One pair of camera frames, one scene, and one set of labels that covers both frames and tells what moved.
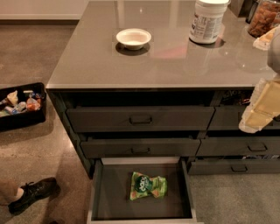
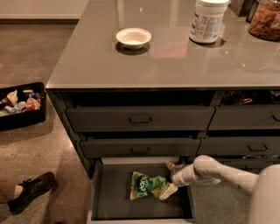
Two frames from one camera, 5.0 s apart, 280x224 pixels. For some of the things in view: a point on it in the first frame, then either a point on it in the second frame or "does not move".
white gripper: (275, 53) → (178, 178)
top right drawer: (229, 117) does not move
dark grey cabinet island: (131, 85) does not move
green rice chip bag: (143, 185) does not move
